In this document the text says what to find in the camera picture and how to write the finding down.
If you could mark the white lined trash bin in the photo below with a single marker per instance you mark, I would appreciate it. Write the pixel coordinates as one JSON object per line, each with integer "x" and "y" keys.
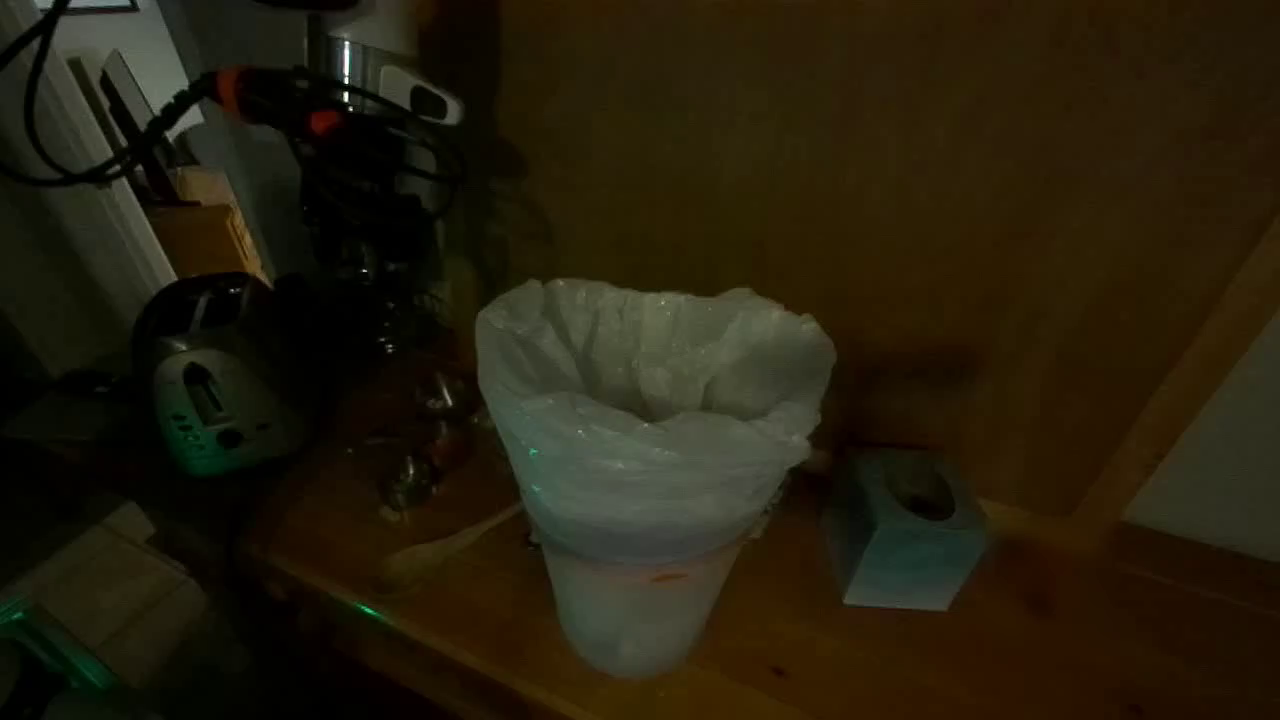
{"x": 624, "y": 455}

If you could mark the wooden spoon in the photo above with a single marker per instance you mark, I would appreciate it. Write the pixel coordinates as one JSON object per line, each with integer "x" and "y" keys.
{"x": 441, "y": 544}

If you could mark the pale cardboard box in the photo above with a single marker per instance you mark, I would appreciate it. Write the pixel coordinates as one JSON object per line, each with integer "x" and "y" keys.
{"x": 106, "y": 602}

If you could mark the light blue tissue box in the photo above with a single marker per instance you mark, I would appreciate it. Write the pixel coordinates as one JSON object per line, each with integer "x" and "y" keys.
{"x": 895, "y": 552}

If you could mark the silver toaster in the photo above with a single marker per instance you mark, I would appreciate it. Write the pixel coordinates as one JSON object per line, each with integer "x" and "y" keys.
{"x": 220, "y": 393}

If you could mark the white door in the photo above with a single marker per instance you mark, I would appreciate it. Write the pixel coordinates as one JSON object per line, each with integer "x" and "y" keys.
{"x": 55, "y": 227}

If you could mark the crumpled shiny wrapper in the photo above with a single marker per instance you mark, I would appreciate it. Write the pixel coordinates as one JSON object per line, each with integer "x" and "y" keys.
{"x": 441, "y": 403}
{"x": 405, "y": 477}

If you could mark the dark flat leaning panel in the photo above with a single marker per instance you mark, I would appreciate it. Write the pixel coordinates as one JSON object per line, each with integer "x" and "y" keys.
{"x": 126, "y": 113}

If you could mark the white plastic waste bin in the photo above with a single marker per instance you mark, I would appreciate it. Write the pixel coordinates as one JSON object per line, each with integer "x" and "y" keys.
{"x": 640, "y": 613}

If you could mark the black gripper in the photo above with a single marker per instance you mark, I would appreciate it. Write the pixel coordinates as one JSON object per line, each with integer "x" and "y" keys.
{"x": 364, "y": 185}

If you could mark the aluminium frame rail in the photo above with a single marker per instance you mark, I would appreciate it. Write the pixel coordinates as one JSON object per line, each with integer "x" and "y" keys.
{"x": 44, "y": 646}

